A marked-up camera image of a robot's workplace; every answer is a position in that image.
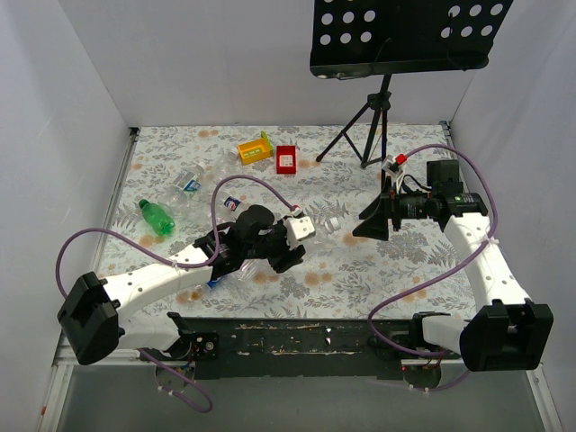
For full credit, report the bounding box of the clear bottle blue cap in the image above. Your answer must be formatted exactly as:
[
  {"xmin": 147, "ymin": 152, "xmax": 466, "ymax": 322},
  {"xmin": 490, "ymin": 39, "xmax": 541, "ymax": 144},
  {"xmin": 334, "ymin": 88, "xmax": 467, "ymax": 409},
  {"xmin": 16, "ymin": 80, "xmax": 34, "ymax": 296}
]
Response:
[{"xmin": 205, "ymin": 260, "xmax": 269, "ymax": 289}]

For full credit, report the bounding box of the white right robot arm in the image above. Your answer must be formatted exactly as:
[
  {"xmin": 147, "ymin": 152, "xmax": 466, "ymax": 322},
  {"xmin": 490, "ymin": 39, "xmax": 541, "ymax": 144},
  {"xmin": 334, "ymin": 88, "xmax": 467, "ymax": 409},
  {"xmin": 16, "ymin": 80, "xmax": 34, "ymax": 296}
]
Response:
[{"xmin": 353, "ymin": 155, "xmax": 554, "ymax": 372}]

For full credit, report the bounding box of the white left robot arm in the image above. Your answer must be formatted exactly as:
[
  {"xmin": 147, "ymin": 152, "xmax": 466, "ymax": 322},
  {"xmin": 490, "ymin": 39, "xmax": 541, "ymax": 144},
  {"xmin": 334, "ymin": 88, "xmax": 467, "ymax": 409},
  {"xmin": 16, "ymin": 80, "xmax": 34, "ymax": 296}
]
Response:
[{"xmin": 58, "ymin": 205, "xmax": 316, "ymax": 365}]

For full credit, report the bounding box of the clear Pepsi bottle black cap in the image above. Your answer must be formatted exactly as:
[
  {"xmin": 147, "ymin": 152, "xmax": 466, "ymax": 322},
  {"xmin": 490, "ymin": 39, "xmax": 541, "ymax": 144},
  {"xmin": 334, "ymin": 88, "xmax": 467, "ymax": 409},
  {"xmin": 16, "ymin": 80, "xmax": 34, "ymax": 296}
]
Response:
[{"xmin": 199, "ymin": 191, "xmax": 246, "ymax": 225}]

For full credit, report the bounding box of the large clear crumpled bottle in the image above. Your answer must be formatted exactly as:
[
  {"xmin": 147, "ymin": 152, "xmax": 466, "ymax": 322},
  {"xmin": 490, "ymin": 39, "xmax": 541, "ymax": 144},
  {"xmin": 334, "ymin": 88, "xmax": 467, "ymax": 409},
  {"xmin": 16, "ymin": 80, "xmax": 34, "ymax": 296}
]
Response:
[{"xmin": 157, "ymin": 188, "xmax": 212, "ymax": 226}]

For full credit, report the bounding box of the large clear bottle white cap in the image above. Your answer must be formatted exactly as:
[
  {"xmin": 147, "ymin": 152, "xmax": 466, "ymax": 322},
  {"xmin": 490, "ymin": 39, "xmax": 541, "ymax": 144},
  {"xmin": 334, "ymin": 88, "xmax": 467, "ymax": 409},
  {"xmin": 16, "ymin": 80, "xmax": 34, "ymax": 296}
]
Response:
[{"xmin": 199, "ymin": 148, "xmax": 239, "ymax": 203}]

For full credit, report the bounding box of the clear bottle green-blue label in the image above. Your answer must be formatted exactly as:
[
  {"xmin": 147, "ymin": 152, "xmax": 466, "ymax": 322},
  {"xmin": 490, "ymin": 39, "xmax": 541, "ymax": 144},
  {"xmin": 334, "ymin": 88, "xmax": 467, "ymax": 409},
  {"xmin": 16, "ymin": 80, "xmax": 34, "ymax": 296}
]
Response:
[{"xmin": 170, "ymin": 162, "xmax": 206, "ymax": 194}]

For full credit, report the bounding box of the green plastic bottle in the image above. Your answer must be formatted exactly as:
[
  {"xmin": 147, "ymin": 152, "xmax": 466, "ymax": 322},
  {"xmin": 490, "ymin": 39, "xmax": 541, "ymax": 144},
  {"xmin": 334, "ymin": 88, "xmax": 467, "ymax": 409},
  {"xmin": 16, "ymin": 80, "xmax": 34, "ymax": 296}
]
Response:
[{"xmin": 139, "ymin": 199, "xmax": 176, "ymax": 237}]

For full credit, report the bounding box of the red plastic bin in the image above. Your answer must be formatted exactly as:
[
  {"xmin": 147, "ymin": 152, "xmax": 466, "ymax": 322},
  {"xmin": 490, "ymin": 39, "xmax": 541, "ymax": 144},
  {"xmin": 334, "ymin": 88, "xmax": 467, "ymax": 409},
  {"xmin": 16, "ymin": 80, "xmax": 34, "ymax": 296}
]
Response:
[{"xmin": 275, "ymin": 145, "xmax": 297, "ymax": 175}]

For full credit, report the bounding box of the yellow plastic bin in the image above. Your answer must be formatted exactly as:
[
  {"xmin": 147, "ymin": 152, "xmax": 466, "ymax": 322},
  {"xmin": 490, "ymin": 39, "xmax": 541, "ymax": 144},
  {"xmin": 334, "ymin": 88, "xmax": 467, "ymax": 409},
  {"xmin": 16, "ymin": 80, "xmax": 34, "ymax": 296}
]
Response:
[{"xmin": 238, "ymin": 138, "xmax": 274, "ymax": 165}]

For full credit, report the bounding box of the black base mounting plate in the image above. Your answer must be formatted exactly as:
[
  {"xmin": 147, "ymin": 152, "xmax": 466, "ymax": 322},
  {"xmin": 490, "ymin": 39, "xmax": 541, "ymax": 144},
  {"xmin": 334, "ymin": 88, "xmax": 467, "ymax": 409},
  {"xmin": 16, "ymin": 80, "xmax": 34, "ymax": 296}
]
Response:
[{"xmin": 147, "ymin": 312, "xmax": 460, "ymax": 380}]

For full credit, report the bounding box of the green plastic bin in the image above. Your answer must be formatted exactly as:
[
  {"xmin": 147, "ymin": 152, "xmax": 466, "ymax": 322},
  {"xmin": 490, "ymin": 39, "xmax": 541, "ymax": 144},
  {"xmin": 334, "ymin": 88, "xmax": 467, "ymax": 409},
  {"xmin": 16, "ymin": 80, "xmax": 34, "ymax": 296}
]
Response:
[{"xmin": 260, "ymin": 130, "xmax": 274, "ymax": 154}]

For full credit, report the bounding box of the black music stand tripod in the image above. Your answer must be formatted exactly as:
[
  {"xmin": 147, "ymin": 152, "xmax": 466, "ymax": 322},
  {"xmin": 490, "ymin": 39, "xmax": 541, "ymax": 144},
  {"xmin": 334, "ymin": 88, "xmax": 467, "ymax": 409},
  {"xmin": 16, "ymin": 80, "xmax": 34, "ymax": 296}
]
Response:
[{"xmin": 310, "ymin": 0, "xmax": 512, "ymax": 167}]

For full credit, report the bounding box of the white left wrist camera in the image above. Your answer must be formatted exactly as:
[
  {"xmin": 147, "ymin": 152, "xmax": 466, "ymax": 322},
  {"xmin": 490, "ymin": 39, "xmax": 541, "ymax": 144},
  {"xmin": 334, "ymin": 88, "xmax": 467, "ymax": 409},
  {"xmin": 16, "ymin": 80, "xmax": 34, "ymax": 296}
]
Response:
[{"xmin": 285, "ymin": 215, "xmax": 319, "ymax": 248}]

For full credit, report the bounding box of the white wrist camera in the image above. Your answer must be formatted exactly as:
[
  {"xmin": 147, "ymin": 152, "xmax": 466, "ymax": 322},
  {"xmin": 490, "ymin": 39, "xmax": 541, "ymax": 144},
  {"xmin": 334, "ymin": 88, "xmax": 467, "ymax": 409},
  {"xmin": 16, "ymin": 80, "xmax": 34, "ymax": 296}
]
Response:
[
  {"xmin": 285, "ymin": 215, "xmax": 319, "ymax": 248},
  {"xmin": 381, "ymin": 154, "xmax": 408, "ymax": 186}
]

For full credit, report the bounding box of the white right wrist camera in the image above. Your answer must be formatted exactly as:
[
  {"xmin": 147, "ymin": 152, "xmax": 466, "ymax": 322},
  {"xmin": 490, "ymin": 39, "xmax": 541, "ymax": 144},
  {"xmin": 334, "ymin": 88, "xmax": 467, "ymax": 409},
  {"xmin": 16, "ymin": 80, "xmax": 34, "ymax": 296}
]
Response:
[{"xmin": 381, "ymin": 154, "xmax": 408, "ymax": 186}]

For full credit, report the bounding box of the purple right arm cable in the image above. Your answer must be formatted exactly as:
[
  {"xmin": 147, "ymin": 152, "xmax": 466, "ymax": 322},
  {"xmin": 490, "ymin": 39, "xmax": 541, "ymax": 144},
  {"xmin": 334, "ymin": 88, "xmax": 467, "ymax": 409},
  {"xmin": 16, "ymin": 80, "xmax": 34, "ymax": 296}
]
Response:
[{"xmin": 367, "ymin": 143, "xmax": 499, "ymax": 392}]

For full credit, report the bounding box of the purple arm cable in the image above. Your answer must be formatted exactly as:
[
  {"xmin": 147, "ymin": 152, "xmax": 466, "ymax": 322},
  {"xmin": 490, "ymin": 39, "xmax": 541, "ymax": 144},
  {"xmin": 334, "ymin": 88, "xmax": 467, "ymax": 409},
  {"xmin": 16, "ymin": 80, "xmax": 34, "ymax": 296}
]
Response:
[
  {"xmin": 54, "ymin": 174, "xmax": 305, "ymax": 414},
  {"xmin": 367, "ymin": 143, "xmax": 499, "ymax": 392}
]

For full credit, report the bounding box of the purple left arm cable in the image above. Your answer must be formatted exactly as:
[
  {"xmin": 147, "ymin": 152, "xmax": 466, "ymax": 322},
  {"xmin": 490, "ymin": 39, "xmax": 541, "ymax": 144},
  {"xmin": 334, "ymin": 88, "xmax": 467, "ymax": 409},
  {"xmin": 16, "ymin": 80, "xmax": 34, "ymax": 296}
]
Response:
[{"xmin": 54, "ymin": 174, "xmax": 305, "ymax": 414}]

